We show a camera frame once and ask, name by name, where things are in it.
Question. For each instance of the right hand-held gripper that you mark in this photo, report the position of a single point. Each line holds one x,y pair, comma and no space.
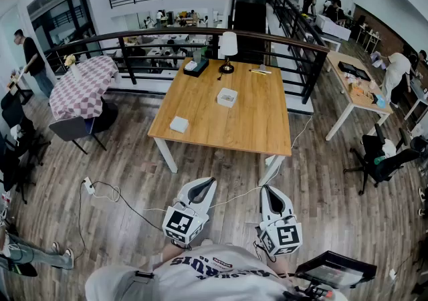
284,236

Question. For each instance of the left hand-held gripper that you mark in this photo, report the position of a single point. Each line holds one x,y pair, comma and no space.
182,226

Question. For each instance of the white packet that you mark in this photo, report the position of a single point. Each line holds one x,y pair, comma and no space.
179,124

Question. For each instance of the white square container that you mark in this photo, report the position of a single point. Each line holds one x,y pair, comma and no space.
220,101

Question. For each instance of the person's right forearm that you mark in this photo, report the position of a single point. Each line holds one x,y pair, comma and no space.
279,264

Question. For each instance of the person's left forearm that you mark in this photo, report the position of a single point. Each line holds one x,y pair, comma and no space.
168,253

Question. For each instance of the wooden table with white legs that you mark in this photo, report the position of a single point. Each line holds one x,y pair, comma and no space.
234,125

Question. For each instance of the person's white printed shirt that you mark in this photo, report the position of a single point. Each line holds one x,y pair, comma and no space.
217,279

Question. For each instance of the black tablet screen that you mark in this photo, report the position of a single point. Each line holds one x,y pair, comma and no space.
334,271

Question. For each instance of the white power strip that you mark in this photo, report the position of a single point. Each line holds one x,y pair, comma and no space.
89,186

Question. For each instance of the black office chair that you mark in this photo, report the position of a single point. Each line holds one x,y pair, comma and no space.
13,115
384,166

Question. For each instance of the black tissue box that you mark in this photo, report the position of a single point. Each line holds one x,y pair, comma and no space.
198,69

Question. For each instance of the yellow pen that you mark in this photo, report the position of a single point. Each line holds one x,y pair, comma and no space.
261,71

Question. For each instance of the small wooden crate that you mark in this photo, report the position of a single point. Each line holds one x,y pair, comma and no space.
360,94

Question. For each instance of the translucent cup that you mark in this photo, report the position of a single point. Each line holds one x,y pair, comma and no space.
197,56

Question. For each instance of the grey chair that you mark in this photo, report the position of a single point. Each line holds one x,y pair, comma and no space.
72,127

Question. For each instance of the long wooden table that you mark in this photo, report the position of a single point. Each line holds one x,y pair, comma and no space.
344,70

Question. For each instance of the black tray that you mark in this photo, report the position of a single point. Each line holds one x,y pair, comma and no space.
354,71

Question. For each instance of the checked tablecloth table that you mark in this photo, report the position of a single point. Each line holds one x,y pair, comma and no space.
83,89

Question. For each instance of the white shade table lamp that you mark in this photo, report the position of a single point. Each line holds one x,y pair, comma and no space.
228,43

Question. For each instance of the black metal railing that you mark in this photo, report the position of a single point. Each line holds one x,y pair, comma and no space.
167,31

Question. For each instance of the white vase with flowers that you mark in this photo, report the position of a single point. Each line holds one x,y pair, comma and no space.
74,70

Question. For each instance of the white boxes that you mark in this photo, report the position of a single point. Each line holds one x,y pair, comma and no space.
332,28

